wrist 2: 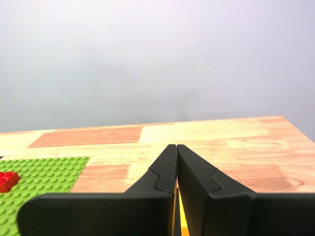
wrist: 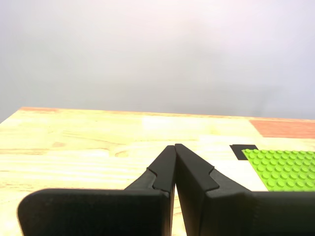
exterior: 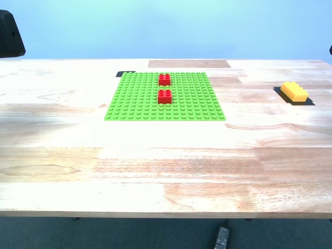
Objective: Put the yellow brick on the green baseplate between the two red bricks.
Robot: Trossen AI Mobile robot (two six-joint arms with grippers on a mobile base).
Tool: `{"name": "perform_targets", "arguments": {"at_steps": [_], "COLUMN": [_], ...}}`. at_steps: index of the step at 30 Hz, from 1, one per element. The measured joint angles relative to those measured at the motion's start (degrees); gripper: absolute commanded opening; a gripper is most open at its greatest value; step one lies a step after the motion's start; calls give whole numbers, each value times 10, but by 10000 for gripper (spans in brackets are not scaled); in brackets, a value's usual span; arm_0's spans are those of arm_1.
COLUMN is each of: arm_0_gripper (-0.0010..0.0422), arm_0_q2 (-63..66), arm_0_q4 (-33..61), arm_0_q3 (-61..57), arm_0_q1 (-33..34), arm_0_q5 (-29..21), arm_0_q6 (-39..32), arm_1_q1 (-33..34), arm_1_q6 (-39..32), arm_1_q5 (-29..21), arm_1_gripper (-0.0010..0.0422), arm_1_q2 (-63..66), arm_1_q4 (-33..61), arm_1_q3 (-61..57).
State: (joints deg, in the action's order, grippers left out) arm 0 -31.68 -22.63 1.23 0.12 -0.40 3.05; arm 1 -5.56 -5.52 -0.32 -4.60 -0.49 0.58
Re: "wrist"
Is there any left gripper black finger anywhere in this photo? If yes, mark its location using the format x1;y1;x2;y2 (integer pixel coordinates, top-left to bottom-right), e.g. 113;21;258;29
174;143;315;236
17;145;176;236

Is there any green studded baseplate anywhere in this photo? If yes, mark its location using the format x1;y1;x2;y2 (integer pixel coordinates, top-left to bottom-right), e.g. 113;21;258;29
241;148;315;192

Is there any black tape corner marker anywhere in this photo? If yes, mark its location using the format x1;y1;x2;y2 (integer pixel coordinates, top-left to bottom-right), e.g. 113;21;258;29
229;144;259;162

